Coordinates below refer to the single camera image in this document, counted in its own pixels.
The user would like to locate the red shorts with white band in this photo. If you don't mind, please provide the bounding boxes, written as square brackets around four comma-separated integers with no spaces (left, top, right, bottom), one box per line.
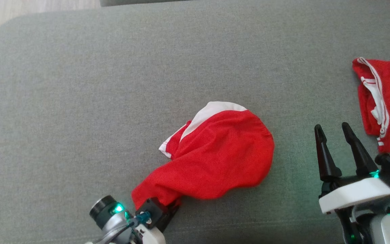
[131,101,275,210]

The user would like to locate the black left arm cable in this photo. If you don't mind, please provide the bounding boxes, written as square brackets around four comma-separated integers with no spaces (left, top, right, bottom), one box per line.
[95,211,152,244]

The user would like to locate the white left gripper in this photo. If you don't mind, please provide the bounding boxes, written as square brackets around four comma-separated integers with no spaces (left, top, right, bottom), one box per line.
[132,227,167,244]

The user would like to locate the medium grey sofa seat cushion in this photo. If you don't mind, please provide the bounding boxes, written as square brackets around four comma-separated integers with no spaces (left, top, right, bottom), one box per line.
[100,0,199,7]

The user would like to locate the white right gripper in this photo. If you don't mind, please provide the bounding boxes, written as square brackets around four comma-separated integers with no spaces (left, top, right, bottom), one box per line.
[315,122,390,215]

